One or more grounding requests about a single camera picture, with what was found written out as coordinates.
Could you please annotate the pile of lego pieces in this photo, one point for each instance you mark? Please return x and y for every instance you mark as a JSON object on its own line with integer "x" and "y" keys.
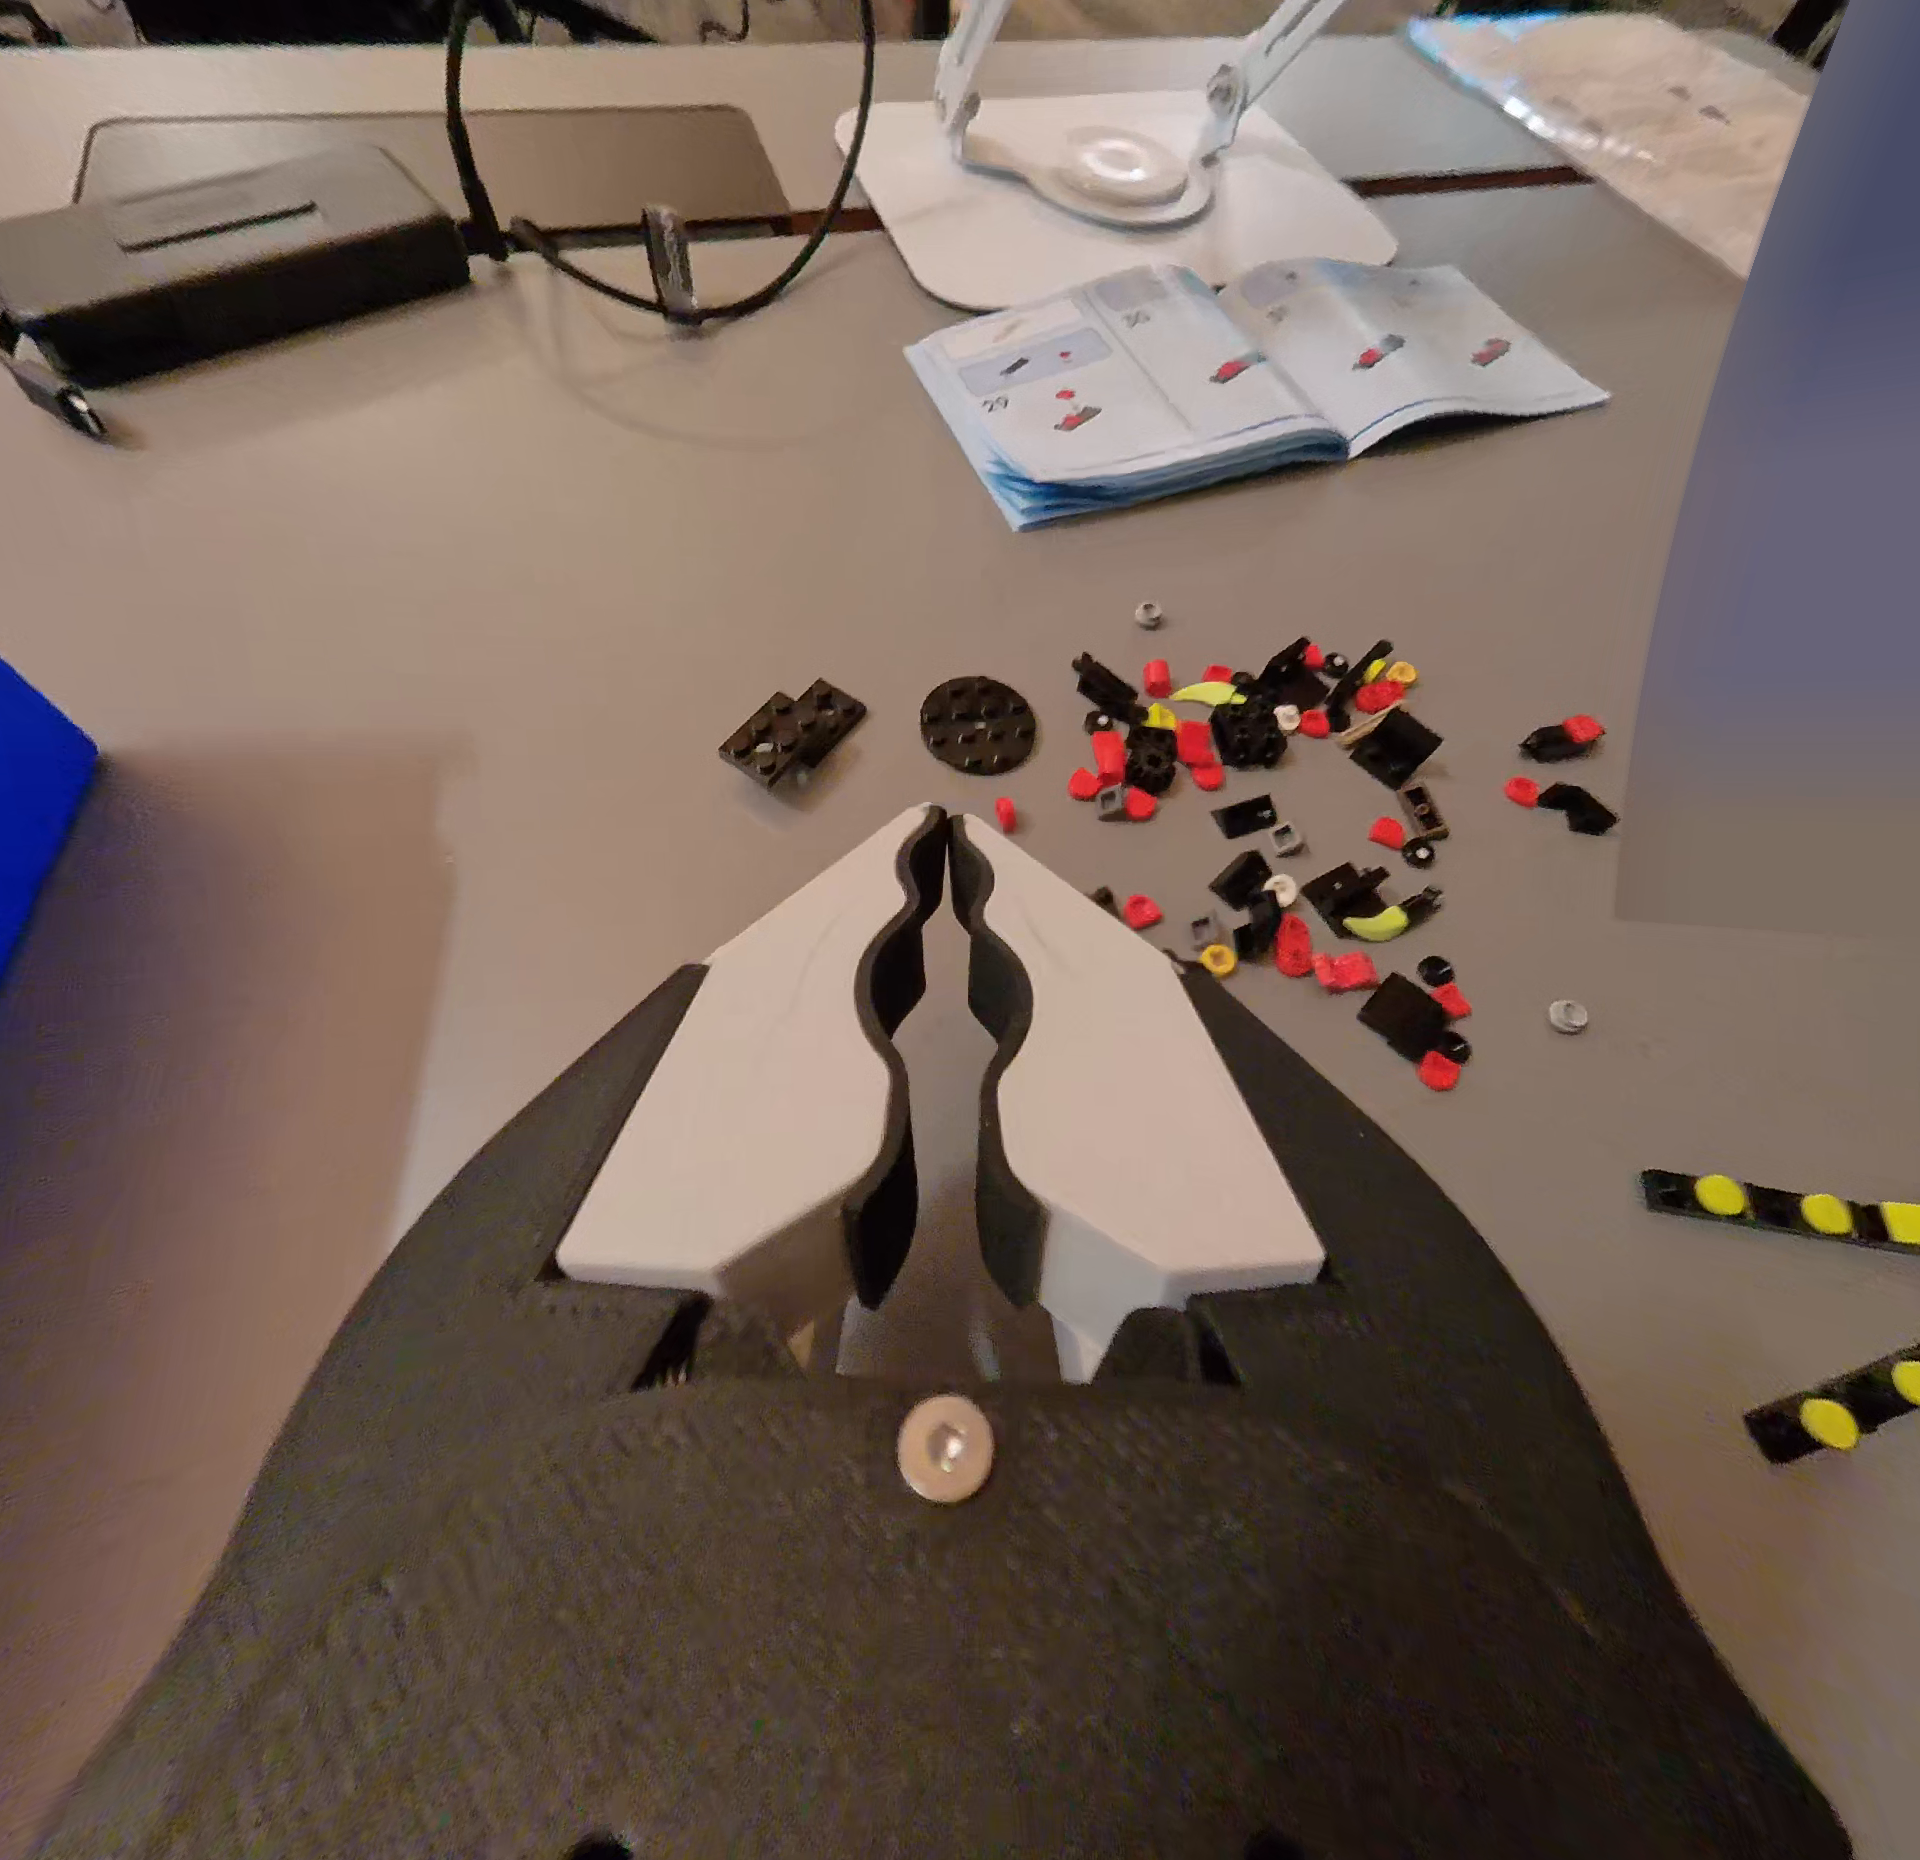
{"x": 1246, "y": 729}

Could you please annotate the chunky black lego red top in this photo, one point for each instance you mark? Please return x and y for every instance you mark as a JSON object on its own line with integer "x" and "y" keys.
{"x": 1555, "y": 744}

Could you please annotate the black lego wedge red top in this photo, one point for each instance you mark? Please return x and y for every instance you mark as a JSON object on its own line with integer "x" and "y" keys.
{"x": 1579, "y": 807}

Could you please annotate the round black lego plate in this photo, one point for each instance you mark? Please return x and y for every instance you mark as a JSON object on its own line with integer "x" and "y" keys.
{"x": 978, "y": 724}

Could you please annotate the lego instruction booklet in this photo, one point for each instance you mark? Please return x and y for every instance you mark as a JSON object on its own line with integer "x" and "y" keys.
{"x": 1172, "y": 437}

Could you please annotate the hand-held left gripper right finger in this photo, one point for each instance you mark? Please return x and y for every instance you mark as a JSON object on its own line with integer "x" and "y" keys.
{"x": 1155, "y": 1139}

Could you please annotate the blue plastic storage bin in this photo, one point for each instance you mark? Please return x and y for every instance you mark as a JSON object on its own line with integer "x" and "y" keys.
{"x": 29, "y": 809}

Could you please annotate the yellow black lego spider model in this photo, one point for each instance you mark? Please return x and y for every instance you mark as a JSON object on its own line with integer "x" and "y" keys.
{"x": 1717, "y": 1198}

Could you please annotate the black power brick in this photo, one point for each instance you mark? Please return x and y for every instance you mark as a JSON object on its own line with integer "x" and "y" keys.
{"x": 226, "y": 270}

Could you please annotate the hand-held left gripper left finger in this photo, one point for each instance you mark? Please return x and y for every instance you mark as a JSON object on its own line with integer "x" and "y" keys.
{"x": 735, "y": 1125}

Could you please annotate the white lamp base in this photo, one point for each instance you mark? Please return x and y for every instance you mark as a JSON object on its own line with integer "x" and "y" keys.
{"x": 1112, "y": 227}

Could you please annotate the clear plastic bag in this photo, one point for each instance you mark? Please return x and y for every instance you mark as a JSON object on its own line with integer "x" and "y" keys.
{"x": 1591, "y": 104}

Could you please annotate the black lego plate assembly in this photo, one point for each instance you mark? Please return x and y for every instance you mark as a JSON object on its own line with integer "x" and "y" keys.
{"x": 795, "y": 735}

